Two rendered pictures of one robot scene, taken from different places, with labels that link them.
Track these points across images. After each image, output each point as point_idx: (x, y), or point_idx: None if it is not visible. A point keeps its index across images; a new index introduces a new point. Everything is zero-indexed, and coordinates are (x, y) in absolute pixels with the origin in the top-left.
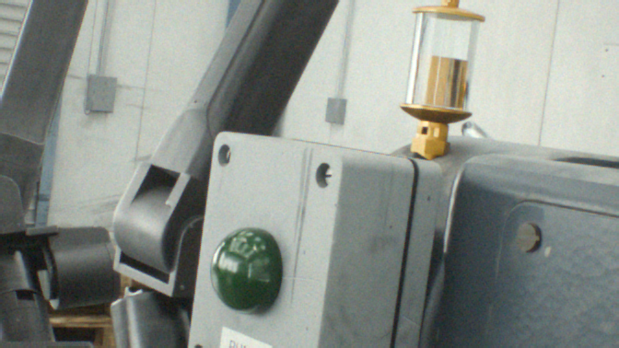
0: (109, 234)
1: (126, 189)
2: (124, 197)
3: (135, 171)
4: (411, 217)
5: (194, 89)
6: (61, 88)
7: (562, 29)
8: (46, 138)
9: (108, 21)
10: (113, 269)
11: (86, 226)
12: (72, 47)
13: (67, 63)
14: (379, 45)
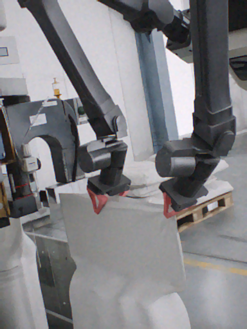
0: (163, 144)
1: (121, 112)
2: (122, 114)
3: (119, 107)
4: None
5: (101, 84)
6: (195, 71)
7: None
8: (195, 97)
9: None
10: (127, 135)
11: (172, 140)
12: (192, 47)
13: (193, 56)
14: None
